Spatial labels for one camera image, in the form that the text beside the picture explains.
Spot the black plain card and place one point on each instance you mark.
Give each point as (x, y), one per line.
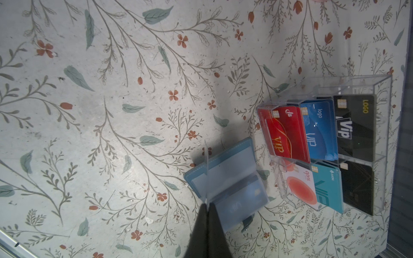
(358, 186)

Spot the light blue VIP wallet card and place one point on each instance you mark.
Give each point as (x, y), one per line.
(240, 201)

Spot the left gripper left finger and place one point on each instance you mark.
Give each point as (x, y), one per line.
(198, 243)

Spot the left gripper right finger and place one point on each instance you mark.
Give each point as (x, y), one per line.
(217, 243)

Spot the red VIP card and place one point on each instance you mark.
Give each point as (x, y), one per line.
(284, 132)

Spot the pink white circle card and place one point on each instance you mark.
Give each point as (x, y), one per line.
(301, 184)

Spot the teal VIP card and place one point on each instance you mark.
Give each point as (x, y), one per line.
(328, 186)

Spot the black VIP card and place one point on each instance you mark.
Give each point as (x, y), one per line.
(355, 123)

